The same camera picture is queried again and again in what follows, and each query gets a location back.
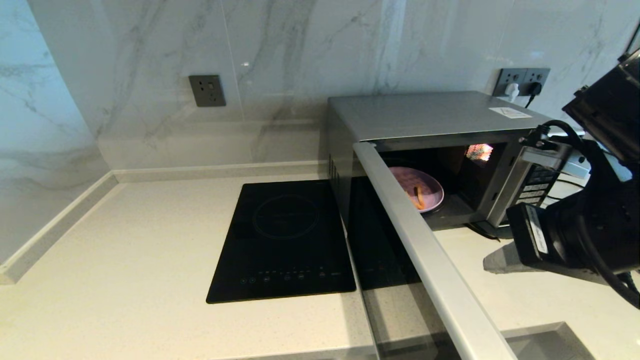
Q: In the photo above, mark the grey single wall socket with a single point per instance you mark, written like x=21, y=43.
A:
x=207, y=90

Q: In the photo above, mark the orange french fry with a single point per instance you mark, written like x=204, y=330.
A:
x=419, y=197

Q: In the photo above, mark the white paper sheet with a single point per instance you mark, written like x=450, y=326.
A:
x=510, y=112

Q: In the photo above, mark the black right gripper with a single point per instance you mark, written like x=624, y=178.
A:
x=560, y=240

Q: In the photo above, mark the purple plate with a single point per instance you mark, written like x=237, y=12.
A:
x=425, y=182

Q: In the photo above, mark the white power plug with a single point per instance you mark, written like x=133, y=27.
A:
x=512, y=92

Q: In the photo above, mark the black induction cooktop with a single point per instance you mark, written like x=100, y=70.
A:
x=285, y=240

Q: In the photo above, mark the dark blue rubber mat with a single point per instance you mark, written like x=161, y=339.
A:
x=487, y=231

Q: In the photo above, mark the black power plug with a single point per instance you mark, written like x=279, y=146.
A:
x=535, y=88

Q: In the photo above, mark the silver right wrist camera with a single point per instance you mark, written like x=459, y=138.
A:
x=550, y=157

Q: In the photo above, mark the grey double wall socket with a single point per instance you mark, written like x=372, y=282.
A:
x=505, y=75

